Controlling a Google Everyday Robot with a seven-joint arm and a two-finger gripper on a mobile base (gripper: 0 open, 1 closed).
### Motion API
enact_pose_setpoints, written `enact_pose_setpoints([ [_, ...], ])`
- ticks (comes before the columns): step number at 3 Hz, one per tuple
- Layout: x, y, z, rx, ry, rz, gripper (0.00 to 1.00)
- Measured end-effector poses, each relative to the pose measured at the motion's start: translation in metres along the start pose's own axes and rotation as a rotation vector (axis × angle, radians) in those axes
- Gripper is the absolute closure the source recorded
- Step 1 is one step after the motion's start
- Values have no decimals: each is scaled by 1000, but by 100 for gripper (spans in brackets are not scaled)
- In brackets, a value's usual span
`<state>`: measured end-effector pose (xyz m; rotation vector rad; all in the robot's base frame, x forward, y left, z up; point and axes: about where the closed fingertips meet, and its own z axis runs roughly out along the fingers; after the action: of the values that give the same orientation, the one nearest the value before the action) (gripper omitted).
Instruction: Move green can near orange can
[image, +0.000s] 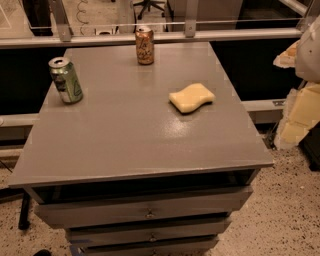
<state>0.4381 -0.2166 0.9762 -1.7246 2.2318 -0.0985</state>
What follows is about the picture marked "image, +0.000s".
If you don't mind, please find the top grey drawer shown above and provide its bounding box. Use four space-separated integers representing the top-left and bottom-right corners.
35 186 253 228

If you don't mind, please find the yellow sponge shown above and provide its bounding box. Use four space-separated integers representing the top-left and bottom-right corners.
169 83 216 114

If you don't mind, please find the black table leg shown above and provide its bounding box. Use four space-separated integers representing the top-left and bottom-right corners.
18 193 30 230

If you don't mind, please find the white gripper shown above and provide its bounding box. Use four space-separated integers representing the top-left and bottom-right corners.
273 16 320 149

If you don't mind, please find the grey drawer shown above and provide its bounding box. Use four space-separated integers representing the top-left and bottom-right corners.
67 217 231 247
35 186 253 228
70 235 218 256

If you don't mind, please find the black office chair base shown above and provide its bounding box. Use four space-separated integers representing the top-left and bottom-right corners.
133 0 165 20

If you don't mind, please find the orange soda can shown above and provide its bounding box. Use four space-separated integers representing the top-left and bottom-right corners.
135 25 154 65

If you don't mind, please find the metal guard rail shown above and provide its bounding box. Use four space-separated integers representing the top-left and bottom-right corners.
0 0 320 49

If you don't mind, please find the middle grey drawer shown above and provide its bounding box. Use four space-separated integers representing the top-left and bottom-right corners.
67 217 231 247

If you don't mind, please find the green soda can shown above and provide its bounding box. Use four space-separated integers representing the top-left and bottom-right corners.
48 57 83 104

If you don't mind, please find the bottom grey drawer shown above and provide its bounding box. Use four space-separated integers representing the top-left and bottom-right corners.
70 235 218 256

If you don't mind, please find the grey drawer cabinet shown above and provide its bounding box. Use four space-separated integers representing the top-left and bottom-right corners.
7 41 275 256

